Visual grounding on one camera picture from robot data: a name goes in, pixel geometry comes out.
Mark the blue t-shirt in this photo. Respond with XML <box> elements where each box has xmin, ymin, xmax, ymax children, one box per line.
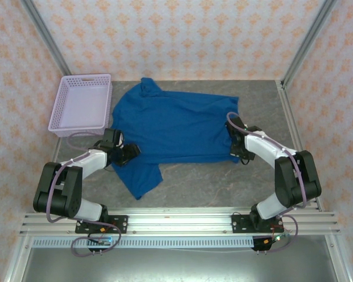
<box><xmin>109</xmin><ymin>76</ymin><xmax>241</xmax><ymax>201</ymax></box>

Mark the lavender perforated plastic basket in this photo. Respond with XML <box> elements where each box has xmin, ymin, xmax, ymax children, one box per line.
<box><xmin>48</xmin><ymin>73</ymin><xmax>112</xmax><ymax>138</ymax></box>

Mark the small circuit board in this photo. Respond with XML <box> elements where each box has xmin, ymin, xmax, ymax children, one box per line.
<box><xmin>264</xmin><ymin>233</ymin><xmax>289</xmax><ymax>245</ymax></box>
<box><xmin>89</xmin><ymin>236</ymin><xmax>112</xmax><ymax>247</ymax></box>

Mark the grey metal panel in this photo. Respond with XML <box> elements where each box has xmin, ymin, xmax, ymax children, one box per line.
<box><xmin>20</xmin><ymin>246</ymin><xmax>339</xmax><ymax>282</ymax></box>

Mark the aluminium side rail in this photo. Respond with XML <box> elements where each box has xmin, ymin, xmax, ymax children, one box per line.
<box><xmin>278</xmin><ymin>80</ymin><xmax>324</xmax><ymax>212</ymax></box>
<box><xmin>48</xmin><ymin>137</ymin><xmax>62</xmax><ymax>165</ymax></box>

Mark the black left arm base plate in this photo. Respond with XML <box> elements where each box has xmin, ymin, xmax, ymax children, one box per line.
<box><xmin>75</xmin><ymin>214</ymin><xmax>129</xmax><ymax>234</ymax></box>

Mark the aluminium mounting rail beam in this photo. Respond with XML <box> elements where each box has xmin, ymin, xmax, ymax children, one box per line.
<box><xmin>19</xmin><ymin>207</ymin><xmax>341</xmax><ymax>236</ymax></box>

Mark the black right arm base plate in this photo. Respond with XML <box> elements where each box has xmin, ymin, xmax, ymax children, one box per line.
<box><xmin>231</xmin><ymin>213</ymin><xmax>284</xmax><ymax>234</ymax></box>

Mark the white slotted cable duct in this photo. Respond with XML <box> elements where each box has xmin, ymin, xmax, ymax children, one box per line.
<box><xmin>31</xmin><ymin>237</ymin><xmax>255</xmax><ymax>249</ymax></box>

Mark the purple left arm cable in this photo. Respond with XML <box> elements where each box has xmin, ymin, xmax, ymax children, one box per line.
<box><xmin>45</xmin><ymin>132</ymin><xmax>121</xmax><ymax>258</ymax></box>

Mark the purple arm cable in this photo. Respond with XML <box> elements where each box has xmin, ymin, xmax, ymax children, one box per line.
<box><xmin>226</xmin><ymin>111</ymin><xmax>309</xmax><ymax>255</ymax></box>
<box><xmin>45</xmin><ymin>132</ymin><xmax>121</xmax><ymax>258</ymax></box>

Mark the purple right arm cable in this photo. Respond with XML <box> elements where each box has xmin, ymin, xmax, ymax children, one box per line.
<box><xmin>226</xmin><ymin>111</ymin><xmax>309</xmax><ymax>255</ymax></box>

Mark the aluminium frame post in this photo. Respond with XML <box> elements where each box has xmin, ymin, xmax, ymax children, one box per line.
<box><xmin>19</xmin><ymin>0</ymin><xmax>73</xmax><ymax>76</ymax></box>
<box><xmin>282</xmin><ymin>0</ymin><xmax>341</xmax><ymax>86</ymax></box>

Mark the aluminium lower frame rail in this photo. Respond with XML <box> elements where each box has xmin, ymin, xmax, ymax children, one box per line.
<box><xmin>323</xmin><ymin>234</ymin><xmax>353</xmax><ymax>282</ymax></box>
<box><xmin>2</xmin><ymin>234</ymin><xmax>36</xmax><ymax>282</ymax></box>

